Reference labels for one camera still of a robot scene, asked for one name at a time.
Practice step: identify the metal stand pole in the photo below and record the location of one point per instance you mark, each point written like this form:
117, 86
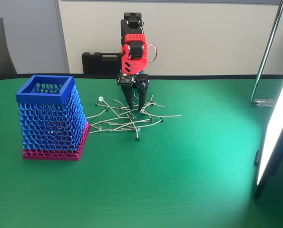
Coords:
267, 52

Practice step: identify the black plastic tool case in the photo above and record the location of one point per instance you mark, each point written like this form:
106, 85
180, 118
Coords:
91, 64

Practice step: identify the bright LED light panel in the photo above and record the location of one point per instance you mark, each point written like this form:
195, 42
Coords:
274, 133

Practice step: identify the clear plastic stand foot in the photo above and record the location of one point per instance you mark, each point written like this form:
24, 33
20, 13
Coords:
262, 103

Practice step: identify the blue magenta lattice basket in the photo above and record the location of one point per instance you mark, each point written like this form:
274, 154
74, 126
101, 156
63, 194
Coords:
51, 118

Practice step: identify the candle wick with metal base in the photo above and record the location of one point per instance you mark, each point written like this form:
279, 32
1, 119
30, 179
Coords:
169, 116
100, 98
139, 129
119, 108
149, 115
132, 117
110, 120
155, 104
112, 130
152, 97
96, 104
161, 119
107, 123
99, 128
137, 139
151, 102
150, 120
106, 109

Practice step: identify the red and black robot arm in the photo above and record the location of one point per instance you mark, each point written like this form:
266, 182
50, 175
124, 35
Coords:
134, 64

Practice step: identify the green cloth with black rim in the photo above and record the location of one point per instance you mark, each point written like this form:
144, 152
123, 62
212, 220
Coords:
155, 178

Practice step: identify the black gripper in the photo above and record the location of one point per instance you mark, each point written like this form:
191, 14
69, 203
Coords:
137, 85

